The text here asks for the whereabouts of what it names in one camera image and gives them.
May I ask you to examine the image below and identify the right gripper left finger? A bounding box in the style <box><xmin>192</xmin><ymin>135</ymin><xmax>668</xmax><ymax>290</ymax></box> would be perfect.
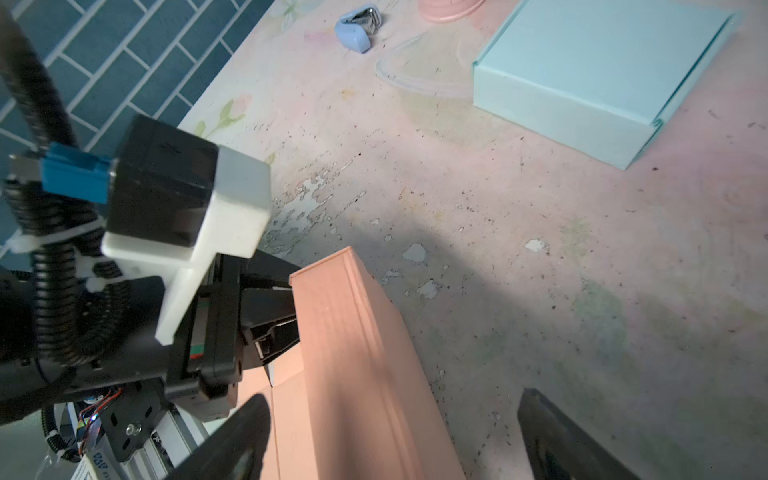
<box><xmin>167</xmin><ymin>394</ymin><xmax>272</xmax><ymax>480</ymax></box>

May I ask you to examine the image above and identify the pink paper box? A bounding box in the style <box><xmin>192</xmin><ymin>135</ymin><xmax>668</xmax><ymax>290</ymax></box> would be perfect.
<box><xmin>238</xmin><ymin>248</ymin><xmax>464</xmax><ymax>479</ymax></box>

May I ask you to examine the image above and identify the light blue paper box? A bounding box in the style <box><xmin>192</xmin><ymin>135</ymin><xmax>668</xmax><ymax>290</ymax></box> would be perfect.
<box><xmin>473</xmin><ymin>0</ymin><xmax>739</xmax><ymax>170</ymax></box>

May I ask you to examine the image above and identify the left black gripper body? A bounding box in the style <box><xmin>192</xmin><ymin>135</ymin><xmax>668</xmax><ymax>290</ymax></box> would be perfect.
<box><xmin>1</xmin><ymin>255</ymin><xmax>246</xmax><ymax>423</ymax></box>

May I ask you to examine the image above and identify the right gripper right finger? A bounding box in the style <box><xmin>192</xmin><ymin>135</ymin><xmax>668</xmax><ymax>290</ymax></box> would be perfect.
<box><xmin>517</xmin><ymin>388</ymin><xmax>637</xmax><ymax>480</ymax></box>

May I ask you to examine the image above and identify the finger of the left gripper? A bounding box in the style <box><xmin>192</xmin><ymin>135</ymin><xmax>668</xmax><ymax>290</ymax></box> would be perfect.
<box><xmin>239</xmin><ymin>250</ymin><xmax>300</xmax><ymax>368</ymax></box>

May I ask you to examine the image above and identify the pink pencil bucket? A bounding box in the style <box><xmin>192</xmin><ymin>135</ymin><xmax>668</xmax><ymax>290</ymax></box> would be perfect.
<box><xmin>417</xmin><ymin>0</ymin><xmax>485</xmax><ymax>23</ymax></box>

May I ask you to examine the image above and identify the left black corrugated cable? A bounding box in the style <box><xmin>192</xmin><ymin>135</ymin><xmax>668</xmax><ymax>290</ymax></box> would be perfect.
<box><xmin>0</xmin><ymin>5</ymin><xmax>133</xmax><ymax>367</ymax></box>

